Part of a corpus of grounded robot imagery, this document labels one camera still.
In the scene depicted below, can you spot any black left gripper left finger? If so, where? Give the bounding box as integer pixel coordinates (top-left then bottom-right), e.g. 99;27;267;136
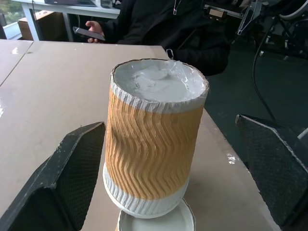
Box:
0;121;107;231

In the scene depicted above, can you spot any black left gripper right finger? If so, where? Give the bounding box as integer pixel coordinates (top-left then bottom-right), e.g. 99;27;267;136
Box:
235;114;308;227

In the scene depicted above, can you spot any person's bare hand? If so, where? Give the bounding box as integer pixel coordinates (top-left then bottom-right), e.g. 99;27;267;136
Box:
85;20;106;44

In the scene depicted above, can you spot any black smartphone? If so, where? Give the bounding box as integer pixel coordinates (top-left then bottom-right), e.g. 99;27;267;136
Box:
72;26;106;41

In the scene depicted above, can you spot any brown cardboard box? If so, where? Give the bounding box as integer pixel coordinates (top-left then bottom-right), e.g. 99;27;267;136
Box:
17;11;67;41

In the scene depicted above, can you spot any white desk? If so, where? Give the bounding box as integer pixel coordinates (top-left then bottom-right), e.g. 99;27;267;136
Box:
11;0;121;42

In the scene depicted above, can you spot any person in black jacket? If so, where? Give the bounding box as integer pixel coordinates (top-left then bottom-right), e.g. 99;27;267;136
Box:
85;0;231;77

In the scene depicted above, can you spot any black cable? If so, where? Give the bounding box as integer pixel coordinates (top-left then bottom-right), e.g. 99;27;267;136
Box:
252;14;281;126

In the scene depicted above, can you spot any black metal equipment frame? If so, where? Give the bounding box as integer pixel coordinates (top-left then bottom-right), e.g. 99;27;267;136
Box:
202;0;308;62

